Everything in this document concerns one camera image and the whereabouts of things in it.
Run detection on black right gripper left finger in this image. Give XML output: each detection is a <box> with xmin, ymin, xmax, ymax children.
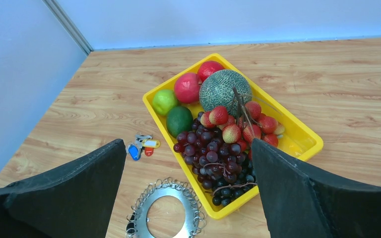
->
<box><xmin>0</xmin><ymin>139</ymin><xmax>126</xmax><ymax>238</ymax></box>

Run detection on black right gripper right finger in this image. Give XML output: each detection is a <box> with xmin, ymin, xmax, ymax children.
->
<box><xmin>252</xmin><ymin>139</ymin><xmax>381</xmax><ymax>238</ymax></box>

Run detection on yellow plastic tray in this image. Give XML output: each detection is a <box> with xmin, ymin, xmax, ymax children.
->
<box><xmin>142</xmin><ymin>53</ymin><xmax>323</xmax><ymax>220</ymax></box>

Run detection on purple grape bunch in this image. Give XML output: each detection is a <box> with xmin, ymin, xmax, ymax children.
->
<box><xmin>173</xmin><ymin>118</ymin><xmax>257</xmax><ymax>207</ymax></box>

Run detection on key bunch with coloured tags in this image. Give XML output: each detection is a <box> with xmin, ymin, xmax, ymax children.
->
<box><xmin>126</xmin><ymin>134</ymin><xmax>161</xmax><ymax>161</ymax></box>

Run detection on dark green avocado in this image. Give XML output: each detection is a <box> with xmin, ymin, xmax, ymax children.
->
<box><xmin>166</xmin><ymin>106</ymin><xmax>193</xmax><ymax>138</ymax></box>

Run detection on light green apple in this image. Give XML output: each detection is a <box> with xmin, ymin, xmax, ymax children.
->
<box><xmin>151</xmin><ymin>89</ymin><xmax>179</xmax><ymax>116</ymax></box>

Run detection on netted green melon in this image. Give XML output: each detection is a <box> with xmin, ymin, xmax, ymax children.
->
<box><xmin>199</xmin><ymin>69</ymin><xmax>253</xmax><ymax>116</ymax></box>

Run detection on red apple front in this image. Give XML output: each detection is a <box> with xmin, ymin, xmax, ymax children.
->
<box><xmin>174</xmin><ymin>72</ymin><xmax>200</xmax><ymax>104</ymax></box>

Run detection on red apple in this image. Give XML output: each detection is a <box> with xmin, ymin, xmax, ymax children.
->
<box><xmin>197</xmin><ymin>60</ymin><xmax>225</xmax><ymax>82</ymax></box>
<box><xmin>174</xmin><ymin>72</ymin><xmax>200</xmax><ymax>104</ymax></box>

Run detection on red apple back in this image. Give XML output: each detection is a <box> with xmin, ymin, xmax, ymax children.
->
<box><xmin>197</xmin><ymin>60</ymin><xmax>225</xmax><ymax>82</ymax></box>

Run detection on left aluminium frame post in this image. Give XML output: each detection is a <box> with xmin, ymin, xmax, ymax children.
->
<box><xmin>43</xmin><ymin>0</ymin><xmax>94</xmax><ymax>55</ymax></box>

